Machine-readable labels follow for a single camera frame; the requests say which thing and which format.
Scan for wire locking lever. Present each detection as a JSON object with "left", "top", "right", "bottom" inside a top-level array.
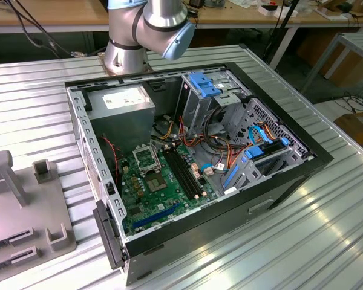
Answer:
[{"left": 150, "top": 141, "right": 163, "bottom": 175}]

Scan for CPU socket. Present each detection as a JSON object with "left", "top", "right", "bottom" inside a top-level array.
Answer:
[{"left": 143, "top": 172, "right": 168, "bottom": 195}]

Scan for black RAM slot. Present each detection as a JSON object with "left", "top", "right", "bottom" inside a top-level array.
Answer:
[
  {"left": 171, "top": 147, "right": 202, "bottom": 196},
  {"left": 162, "top": 150, "right": 192, "bottom": 199},
  {"left": 166, "top": 149, "right": 197, "bottom": 197},
  {"left": 175, "top": 146, "right": 207, "bottom": 194}
]

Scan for tall grey disk bay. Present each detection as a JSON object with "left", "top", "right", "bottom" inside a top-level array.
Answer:
[{"left": 180, "top": 71, "right": 252, "bottom": 137}]

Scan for green motherboard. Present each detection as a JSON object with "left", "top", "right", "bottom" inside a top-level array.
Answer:
[{"left": 117, "top": 141, "right": 218, "bottom": 235}]

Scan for blue bay latch strip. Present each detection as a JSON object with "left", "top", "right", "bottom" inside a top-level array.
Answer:
[{"left": 223, "top": 164, "right": 241, "bottom": 190}]

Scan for grey power supply unit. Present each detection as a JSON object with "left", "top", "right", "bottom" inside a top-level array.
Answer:
[{"left": 85, "top": 84, "right": 157, "bottom": 158}]

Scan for empty blue disk carrier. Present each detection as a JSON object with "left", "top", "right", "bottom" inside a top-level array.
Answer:
[{"left": 187, "top": 72, "right": 224, "bottom": 99}]

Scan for low grey disk bay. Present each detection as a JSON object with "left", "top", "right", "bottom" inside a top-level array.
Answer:
[{"left": 219, "top": 144, "right": 311, "bottom": 197}]

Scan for white power supply label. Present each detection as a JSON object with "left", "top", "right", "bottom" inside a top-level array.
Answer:
[{"left": 102, "top": 92, "right": 146, "bottom": 110}]

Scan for hard disk in blue carrier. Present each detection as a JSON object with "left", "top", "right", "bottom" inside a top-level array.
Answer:
[{"left": 243, "top": 137, "right": 291, "bottom": 161}]

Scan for black case fan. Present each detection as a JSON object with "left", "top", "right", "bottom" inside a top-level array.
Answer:
[{"left": 97, "top": 135, "right": 121, "bottom": 185}]

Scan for blue expansion slot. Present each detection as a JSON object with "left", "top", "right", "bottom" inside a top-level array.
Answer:
[{"left": 132, "top": 202, "right": 182, "bottom": 230}]

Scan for black PC case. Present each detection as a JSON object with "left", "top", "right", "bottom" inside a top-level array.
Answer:
[{"left": 64, "top": 62, "right": 335, "bottom": 286}]

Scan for white flat box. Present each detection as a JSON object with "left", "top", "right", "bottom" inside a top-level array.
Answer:
[{"left": 258, "top": 4, "right": 299, "bottom": 18}]

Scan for black stand pole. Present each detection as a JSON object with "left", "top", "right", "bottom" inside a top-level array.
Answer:
[{"left": 261, "top": 0, "right": 301, "bottom": 66}]

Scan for small cardboard box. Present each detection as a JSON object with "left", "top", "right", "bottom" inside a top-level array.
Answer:
[{"left": 333, "top": 111, "right": 363, "bottom": 155}]

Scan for long wooden desk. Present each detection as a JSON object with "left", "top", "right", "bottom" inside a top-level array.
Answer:
[{"left": 0, "top": 0, "right": 363, "bottom": 34}]

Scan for grey parts rack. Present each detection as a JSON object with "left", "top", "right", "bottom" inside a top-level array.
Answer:
[{"left": 0, "top": 150, "right": 78, "bottom": 286}]

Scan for large cardboard box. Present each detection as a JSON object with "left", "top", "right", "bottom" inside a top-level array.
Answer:
[{"left": 298, "top": 30, "right": 363, "bottom": 87}]

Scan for red black power wires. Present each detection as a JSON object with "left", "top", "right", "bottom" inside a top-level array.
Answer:
[{"left": 177, "top": 115, "right": 231, "bottom": 152}]

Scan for yellow black power wires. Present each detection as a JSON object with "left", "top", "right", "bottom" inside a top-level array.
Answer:
[{"left": 151, "top": 116, "right": 181, "bottom": 143}]

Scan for light blue data cable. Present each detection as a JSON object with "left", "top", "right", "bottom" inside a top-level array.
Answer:
[{"left": 199, "top": 164, "right": 220, "bottom": 176}]

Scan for black sleeved cable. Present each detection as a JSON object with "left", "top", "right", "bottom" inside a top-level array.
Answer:
[{"left": 204, "top": 105, "right": 231, "bottom": 143}]

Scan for orange yellow red wires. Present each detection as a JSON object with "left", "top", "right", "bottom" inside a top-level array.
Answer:
[{"left": 211, "top": 141, "right": 249, "bottom": 170}]

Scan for curved blue data cable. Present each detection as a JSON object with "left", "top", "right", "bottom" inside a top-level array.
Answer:
[{"left": 247, "top": 124, "right": 275, "bottom": 146}]

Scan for red black twisted wire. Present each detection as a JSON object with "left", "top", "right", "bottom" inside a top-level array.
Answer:
[{"left": 99, "top": 136, "right": 119, "bottom": 185}]

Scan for black cable with silver plug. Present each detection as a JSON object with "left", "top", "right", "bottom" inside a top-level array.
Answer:
[{"left": 13, "top": 0, "right": 88, "bottom": 59}]

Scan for metal frame table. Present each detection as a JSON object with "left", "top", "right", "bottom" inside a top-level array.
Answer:
[{"left": 299, "top": 31, "right": 363, "bottom": 97}]

